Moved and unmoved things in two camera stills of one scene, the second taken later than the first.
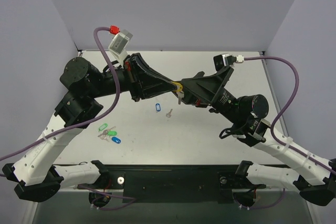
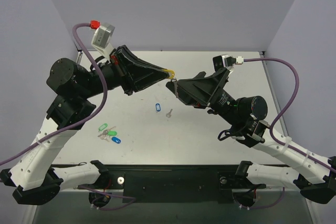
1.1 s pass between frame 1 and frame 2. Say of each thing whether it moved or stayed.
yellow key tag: moved
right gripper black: stayed
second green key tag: stayed
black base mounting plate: stayed
